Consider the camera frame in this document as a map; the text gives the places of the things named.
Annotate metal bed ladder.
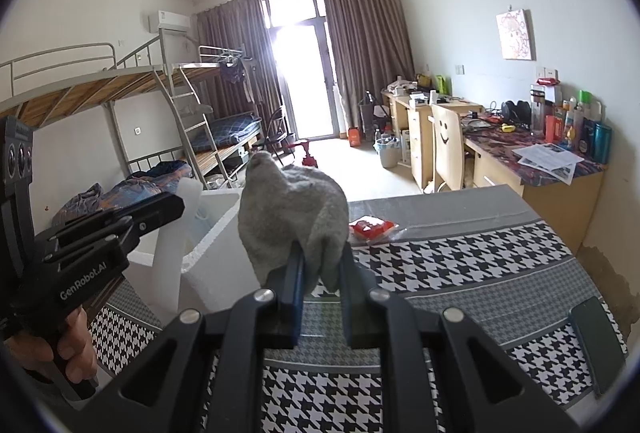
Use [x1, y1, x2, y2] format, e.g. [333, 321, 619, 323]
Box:
[167, 68, 236, 190]

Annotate red white box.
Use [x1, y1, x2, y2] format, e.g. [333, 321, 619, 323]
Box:
[531, 78, 559, 102]

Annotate wooden chair smiley face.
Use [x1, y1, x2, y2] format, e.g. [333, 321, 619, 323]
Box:
[430, 103, 468, 194]

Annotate white air conditioner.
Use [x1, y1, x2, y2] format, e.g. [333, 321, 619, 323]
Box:
[146, 10, 191, 34]

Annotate glass balcony door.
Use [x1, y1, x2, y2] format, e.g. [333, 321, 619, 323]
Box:
[260, 0, 336, 141]

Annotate printed papers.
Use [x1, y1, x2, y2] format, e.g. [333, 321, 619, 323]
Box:
[512, 143, 584, 185]

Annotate black headphones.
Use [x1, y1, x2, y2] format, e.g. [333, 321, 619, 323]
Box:
[501, 100, 532, 125]

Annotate red snack packet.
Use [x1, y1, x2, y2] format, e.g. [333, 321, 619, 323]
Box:
[348, 216, 399, 244]

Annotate pink wall picture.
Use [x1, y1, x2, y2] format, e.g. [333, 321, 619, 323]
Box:
[496, 8, 537, 61]

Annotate person's left hand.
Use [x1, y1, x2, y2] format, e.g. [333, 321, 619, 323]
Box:
[7, 305, 99, 386]

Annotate teal tumbler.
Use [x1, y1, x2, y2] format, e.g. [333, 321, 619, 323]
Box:
[592, 122, 613, 165]

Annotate white foam box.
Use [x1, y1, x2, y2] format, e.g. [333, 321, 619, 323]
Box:
[125, 178, 263, 330]

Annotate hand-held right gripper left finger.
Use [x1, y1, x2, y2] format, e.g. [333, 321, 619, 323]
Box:
[107, 245, 307, 433]

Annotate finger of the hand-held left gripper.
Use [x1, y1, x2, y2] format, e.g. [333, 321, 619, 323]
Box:
[42, 220, 148, 275]
[50, 192, 187, 245]

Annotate houndstooth patterned tablecloth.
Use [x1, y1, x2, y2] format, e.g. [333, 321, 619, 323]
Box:
[90, 186, 629, 433]

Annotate black folding chair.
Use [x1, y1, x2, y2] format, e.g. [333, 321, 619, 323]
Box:
[260, 106, 296, 164]

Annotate clear bottle black lid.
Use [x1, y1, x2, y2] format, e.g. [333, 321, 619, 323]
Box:
[531, 99, 546, 137]

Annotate grey waste bin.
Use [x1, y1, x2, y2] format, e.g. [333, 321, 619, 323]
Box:
[374, 138, 401, 169]

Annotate brown curtain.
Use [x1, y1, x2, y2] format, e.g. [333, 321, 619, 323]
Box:
[196, 0, 281, 149]
[320, 0, 416, 139]

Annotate hanging dark clothes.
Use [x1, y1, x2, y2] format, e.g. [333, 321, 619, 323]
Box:
[220, 58, 257, 105]

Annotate metal bunk bed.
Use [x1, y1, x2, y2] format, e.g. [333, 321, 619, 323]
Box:
[172, 46, 263, 176]
[0, 43, 201, 226]

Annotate blue plaid bedding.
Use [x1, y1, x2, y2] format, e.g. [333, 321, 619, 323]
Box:
[192, 112, 262, 152]

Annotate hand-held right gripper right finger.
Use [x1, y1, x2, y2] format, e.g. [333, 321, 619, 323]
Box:
[340, 245, 583, 433]

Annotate green cap bottle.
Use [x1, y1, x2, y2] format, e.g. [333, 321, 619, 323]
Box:
[577, 89, 594, 129]

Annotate blue orange quilt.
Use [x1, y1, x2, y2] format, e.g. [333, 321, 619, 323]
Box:
[52, 162, 193, 226]

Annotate wooden desk patterned top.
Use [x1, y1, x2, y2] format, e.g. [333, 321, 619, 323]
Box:
[462, 113, 607, 255]

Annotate grey sock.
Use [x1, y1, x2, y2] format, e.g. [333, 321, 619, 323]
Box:
[237, 152, 349, 292]

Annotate dark green phone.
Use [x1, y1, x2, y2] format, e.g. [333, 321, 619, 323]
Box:
[569, 295, 628, 396]

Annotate red stool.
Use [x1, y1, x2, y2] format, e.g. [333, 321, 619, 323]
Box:
[287, 139, 314, 169]

